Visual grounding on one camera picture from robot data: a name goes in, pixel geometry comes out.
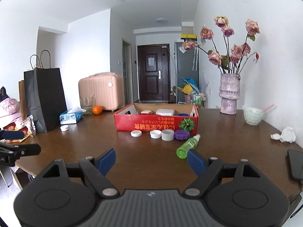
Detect white interior door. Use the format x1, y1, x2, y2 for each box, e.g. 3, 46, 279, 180
122, 38, 132, 78

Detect blue plastic item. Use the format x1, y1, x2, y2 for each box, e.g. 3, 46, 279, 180
181, 77, 198, 88

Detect purple bottle cap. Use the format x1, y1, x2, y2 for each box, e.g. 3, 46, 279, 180
174, 130, 190, 141

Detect dark brown entrance door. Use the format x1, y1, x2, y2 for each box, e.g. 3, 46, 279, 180
137, 44, 171, 103

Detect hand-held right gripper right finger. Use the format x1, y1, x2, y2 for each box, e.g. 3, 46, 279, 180
184, 149, 262, 199

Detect crumpled white tissue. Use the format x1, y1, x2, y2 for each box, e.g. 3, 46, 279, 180
271, 127, 297, 143

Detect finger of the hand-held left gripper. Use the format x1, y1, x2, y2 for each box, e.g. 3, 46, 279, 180
0, 131, 25, 140
0, 143, 41, 157

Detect pink suitcase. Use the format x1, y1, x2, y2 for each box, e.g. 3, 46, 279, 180
78, 73, 125, 111

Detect black smartphone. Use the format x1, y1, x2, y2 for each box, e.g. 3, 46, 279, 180
287, 149, 303, 182

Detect pink hat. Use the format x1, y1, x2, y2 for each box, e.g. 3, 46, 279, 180
0, 98, 22, 124

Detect blue tissue pack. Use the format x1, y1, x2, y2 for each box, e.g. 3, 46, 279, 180
60, 106, 87, 125

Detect yellow plastic item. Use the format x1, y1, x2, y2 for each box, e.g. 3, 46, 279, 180
176, 84, 193, 95

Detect pale green bowl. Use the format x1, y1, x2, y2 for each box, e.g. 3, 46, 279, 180
243, 107, 265, 126

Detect silver snack packet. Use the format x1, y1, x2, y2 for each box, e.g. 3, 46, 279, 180
20, 115, 37, 136

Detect black paper bag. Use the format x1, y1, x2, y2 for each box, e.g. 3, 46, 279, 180
24, 50, 68, 133

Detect clear drinking glass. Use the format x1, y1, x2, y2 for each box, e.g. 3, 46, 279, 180
80, 97, 96, 115

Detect red cardboard box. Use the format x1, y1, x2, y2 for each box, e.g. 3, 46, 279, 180
114, 103, 198, 133

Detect grey refrigerator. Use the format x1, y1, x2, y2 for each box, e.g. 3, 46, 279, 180
174, 40, 199, 103

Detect green spray bottle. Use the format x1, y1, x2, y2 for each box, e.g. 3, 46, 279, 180
176, 134, 201, 159

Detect black charging cable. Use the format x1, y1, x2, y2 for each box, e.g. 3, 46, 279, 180
290, 180, 303, 218

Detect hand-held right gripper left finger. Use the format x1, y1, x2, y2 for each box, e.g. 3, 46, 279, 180
43, 149, 120, 199

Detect pink ceramic vase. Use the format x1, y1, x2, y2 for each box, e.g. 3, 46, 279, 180
219, 73, 241, 115

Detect dried pink roses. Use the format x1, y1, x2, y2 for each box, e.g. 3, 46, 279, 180
182, 16, 260, 75

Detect red snack package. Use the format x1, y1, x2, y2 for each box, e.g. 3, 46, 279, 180
5, 123, 30, 136

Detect tall white cap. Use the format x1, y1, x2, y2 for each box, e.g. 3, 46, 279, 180
161, 130, 175, 141

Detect pink spoon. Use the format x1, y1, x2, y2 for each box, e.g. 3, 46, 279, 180
260, 103, 275, 113

